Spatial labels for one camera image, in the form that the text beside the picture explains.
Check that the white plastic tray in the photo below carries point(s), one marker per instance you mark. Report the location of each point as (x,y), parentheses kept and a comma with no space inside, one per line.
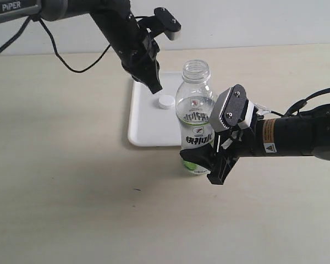
(149,125)

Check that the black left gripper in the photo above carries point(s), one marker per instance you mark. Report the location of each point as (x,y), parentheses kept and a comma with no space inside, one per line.
(132,45)

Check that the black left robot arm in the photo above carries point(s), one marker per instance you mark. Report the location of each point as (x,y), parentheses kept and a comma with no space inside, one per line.
(43,11)

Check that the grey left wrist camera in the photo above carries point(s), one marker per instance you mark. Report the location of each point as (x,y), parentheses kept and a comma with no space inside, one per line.
(161,22)

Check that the clear plastic drink bottle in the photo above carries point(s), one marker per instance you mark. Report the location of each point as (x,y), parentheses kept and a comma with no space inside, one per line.
(194,102)

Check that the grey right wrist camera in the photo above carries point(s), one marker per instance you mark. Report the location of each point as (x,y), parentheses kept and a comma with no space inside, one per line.
(229,108)

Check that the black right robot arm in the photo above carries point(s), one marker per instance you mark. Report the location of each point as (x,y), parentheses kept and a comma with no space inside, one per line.
(302,135)

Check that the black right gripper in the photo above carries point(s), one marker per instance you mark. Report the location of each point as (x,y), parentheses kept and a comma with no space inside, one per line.
(220,159)

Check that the white bottle cap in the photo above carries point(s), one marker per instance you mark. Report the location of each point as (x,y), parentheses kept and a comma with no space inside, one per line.
(166,101)

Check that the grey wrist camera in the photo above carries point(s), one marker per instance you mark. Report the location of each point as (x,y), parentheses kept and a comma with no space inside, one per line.
(229,108)
(161,22)

